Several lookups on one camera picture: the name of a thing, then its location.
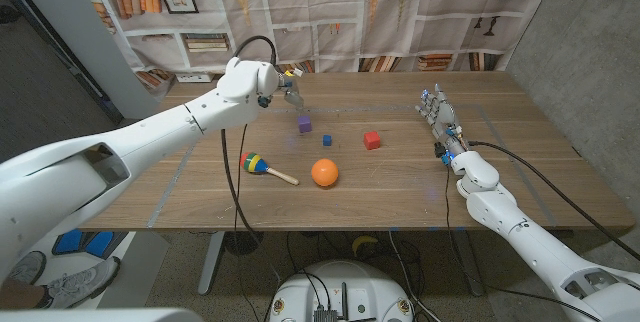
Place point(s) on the yellow banana toy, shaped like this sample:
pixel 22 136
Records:
pixel 364 242

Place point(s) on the grey table leg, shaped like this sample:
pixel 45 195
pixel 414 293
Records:
pixel 470 262
pixel 210 262

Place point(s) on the white power strip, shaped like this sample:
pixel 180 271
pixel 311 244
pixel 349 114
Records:
pixel 195 77

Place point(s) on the white platform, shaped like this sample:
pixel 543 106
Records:
pixel 142 267

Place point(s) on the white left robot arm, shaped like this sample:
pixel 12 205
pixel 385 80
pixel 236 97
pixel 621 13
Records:
pixel 150 127

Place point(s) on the purple magnetic block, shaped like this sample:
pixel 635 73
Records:
pixel 305 124

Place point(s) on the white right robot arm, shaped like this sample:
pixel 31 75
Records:
pixel 530 242

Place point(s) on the black round fan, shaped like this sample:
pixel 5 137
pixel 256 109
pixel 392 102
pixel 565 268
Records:
pixel 243 242

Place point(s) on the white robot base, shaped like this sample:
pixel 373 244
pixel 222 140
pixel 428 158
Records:
pixel 340 287

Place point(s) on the printed bookshelf backdrop cloth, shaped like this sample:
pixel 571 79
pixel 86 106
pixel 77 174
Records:
pixel 320 12

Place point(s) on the multicolour wooden maraca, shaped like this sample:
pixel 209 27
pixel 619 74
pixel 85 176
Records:
pixel 254 163

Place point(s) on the person's bare leg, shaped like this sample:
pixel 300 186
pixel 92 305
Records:
pixel 17 294

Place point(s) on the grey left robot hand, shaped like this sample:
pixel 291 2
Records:
pixel 292 91

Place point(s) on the orange ball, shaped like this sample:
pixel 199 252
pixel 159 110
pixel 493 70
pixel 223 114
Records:
pixel 325 172

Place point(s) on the grey sneaker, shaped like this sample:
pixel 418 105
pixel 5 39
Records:
pixel 27 268
pixel 80 284

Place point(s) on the blue pad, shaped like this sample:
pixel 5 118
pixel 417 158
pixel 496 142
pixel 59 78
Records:
pixel 67 242
pixel 99 243

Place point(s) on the small blue magnetic block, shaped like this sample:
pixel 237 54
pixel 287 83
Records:
pixel 327 140

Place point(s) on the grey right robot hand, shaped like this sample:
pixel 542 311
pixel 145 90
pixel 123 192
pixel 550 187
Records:
pixel 442 114

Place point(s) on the red magnetic block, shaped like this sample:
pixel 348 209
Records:
pixel 372 140

